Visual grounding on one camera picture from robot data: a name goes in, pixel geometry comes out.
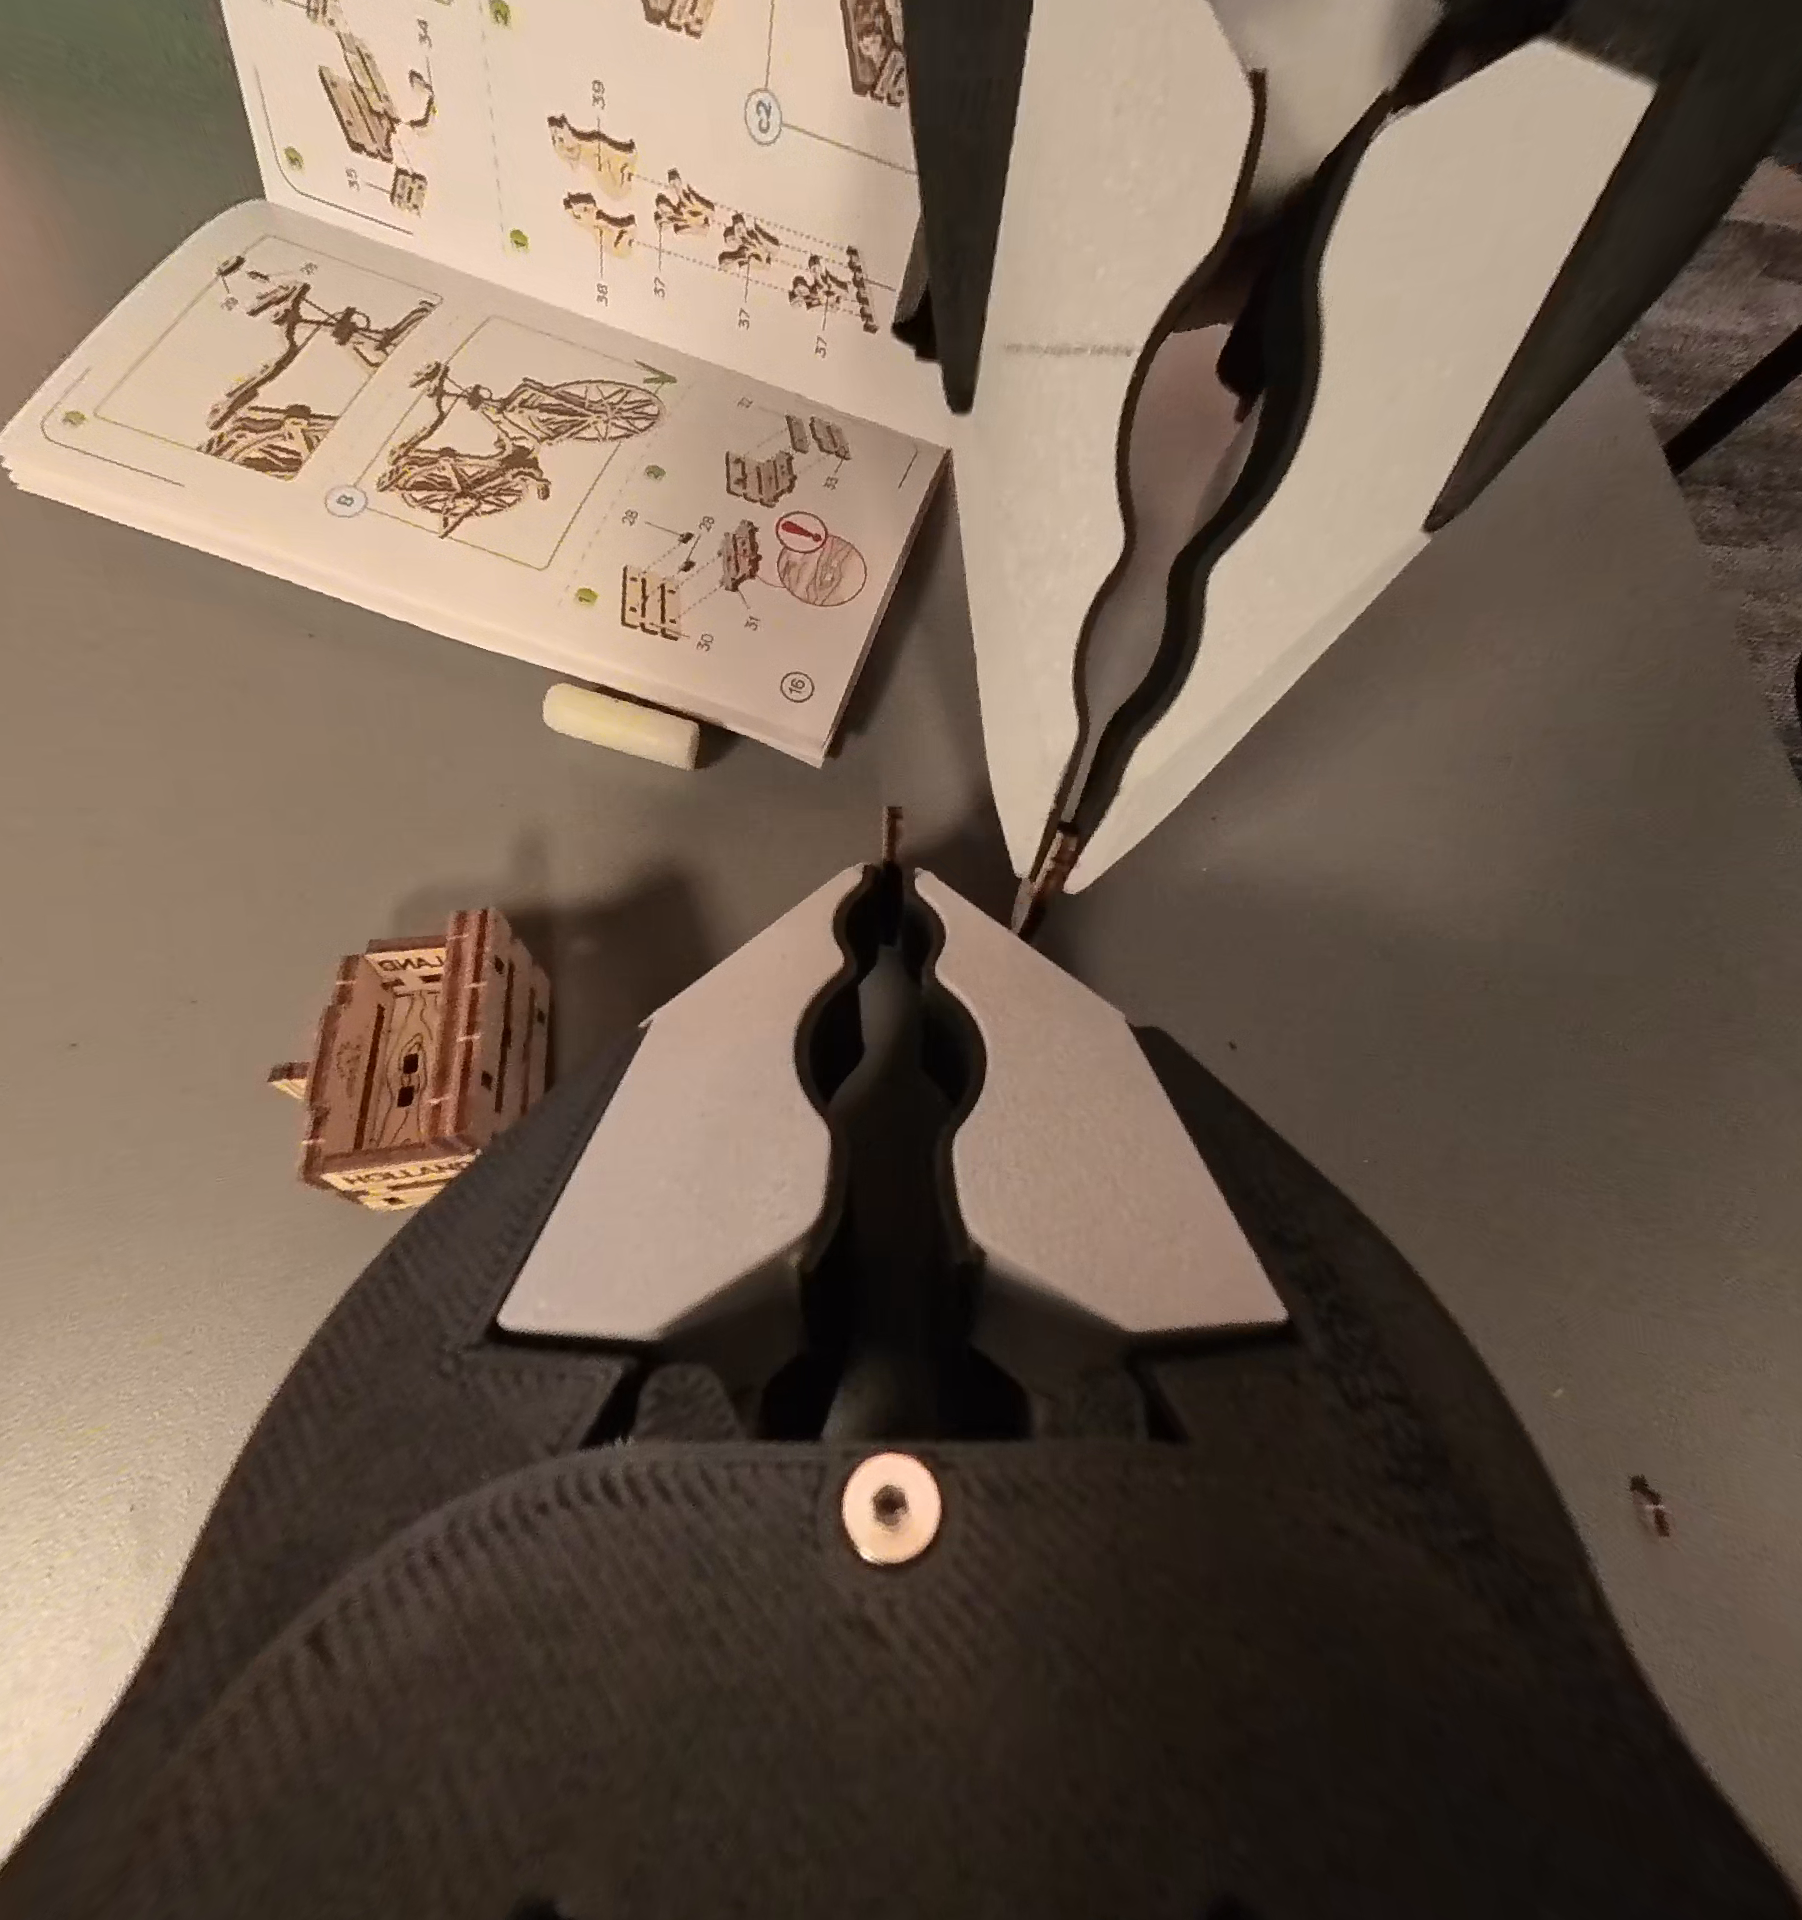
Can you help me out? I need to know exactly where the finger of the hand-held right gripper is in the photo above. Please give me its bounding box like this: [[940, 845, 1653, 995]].
[[1061, 41, 1663, 898], [971, 0, 1279, 890]]

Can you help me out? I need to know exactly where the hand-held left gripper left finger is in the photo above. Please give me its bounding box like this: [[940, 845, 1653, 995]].
[[493, 863, 898, 1341]]

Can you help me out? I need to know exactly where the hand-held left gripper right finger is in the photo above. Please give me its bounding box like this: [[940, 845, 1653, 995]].
[[900, 864, 1292, 1344]]

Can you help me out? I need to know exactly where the small wooden crate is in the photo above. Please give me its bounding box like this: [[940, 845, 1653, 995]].
[[268, 905, 553, 1214]]

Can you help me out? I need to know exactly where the pale wax stick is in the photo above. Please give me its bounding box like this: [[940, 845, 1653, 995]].
[[540, 682, 702, 779]]

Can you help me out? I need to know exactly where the instruction booklet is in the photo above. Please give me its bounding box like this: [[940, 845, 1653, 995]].
[[0, 0, 951, 771]]

